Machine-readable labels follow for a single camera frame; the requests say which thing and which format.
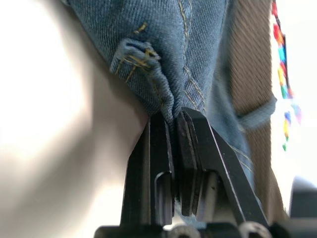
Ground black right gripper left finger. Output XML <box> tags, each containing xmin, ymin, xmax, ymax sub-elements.
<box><xmin>119</xmin><ymin>113</ymin><xmax>176</xmax><ymax>227</ymax></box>

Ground blue denim shorts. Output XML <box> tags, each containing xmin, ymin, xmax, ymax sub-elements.
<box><xmin>61</xmin><ymin>0</ymin><xmax>278</xmax><ymax>225</ymax></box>

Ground multicoloured woven strap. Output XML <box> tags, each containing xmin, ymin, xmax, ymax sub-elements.
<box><xmin>270</xmin><ymin>0</ymin><xmax>303</xmax><ymax>152</ymax></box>

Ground dark rounded object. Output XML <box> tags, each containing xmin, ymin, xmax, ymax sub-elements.
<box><xmin>288</xmin><ymin>175</ymin><xmax>317</xmax><ymax>222</ymax></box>

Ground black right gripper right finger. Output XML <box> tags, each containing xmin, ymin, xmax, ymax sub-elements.
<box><xmin>175</xmin><ymin>107</ymin><xmax>270</xmax><ymax>227</ymax></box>

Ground brown braided belt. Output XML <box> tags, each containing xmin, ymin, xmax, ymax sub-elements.
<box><xmin>226</xmin><ymin>0</ymin><xmax>291</xmax><ymax>224</ymax></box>

